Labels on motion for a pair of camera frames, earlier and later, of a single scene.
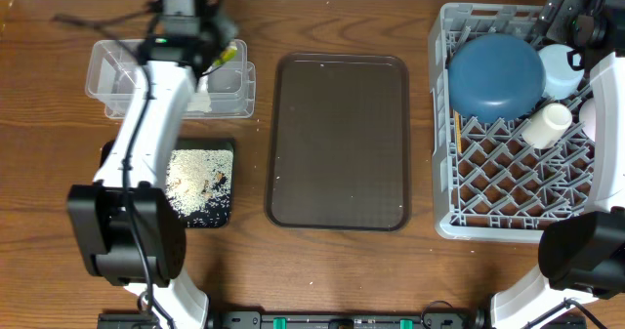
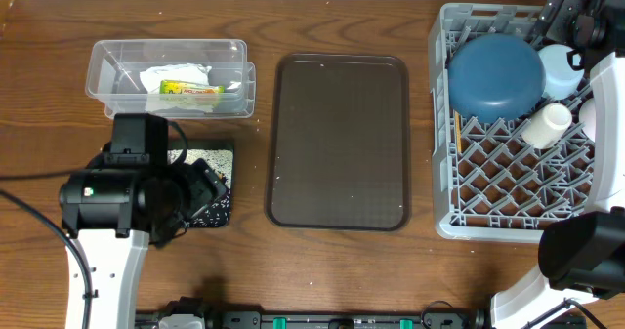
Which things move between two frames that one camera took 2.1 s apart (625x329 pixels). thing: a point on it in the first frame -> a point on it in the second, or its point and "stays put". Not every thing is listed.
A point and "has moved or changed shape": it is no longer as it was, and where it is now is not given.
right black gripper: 554,15 stays put
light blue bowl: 561,79 stays put
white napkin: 200,100 has moved or changed shape
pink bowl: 588,115 stays put
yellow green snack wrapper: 227,56 -> 180,87
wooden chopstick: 458,136 stays put
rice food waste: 198,185 stays put
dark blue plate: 495,78 stays put
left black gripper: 227,33 -> 205,188
